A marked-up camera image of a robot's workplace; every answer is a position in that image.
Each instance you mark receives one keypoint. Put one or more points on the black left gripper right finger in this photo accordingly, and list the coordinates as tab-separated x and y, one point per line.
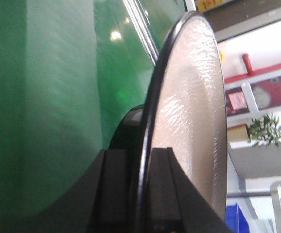
175	205

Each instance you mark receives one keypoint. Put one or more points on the cream plate with black rim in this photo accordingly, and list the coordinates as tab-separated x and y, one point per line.
185	109

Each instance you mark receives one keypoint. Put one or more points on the green circular conveyor belt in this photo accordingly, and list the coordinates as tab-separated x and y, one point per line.
69	71

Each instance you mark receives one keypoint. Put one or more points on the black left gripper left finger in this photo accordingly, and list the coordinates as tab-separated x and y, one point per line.
97	203

